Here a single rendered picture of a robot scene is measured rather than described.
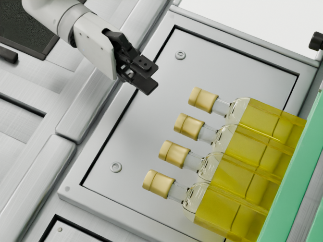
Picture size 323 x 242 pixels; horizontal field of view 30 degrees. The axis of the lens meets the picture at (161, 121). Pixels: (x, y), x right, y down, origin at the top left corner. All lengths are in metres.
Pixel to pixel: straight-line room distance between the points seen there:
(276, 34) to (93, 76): 0.39
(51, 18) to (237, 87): 0.39
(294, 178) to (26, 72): 0.66
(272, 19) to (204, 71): 0.20
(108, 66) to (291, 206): 0.44
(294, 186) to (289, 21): 0.56
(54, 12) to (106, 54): 0.14
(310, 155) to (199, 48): 0.47
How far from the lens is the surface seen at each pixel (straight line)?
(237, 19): 1.31
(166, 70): 1.23
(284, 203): 0.83
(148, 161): 1.12
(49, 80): 1.28
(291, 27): 1.32
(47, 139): 1.19
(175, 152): 0.97
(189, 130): 1.00
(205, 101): 1.03
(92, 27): 1.07
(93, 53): 1.09
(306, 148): 0.87
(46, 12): 1.13
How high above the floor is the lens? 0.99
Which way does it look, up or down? 11 degrees up
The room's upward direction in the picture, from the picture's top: 67 degrees counter-clockwise
